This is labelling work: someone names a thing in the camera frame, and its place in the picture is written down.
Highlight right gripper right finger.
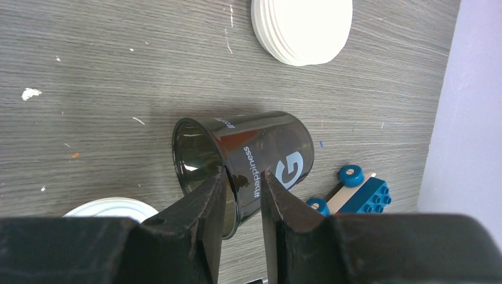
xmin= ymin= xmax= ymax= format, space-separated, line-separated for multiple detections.
xmin=260 ymin=170 xmax=501 ymax=283

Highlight white cup lid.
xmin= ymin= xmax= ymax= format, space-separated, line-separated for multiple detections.
xmin=250 ymin=1 xmax=353 ymax=66

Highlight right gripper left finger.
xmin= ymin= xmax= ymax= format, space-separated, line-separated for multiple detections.
xmin=1 ymin=167 xmax=227 ymax=283

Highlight white sip lid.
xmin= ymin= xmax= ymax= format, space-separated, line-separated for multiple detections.
xmin=63 ymin=197 xmax=159 ymax=223

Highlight red blue toy blocks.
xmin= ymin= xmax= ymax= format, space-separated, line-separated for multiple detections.
xmin=307 ymin=164 xmax=392 ymax=216

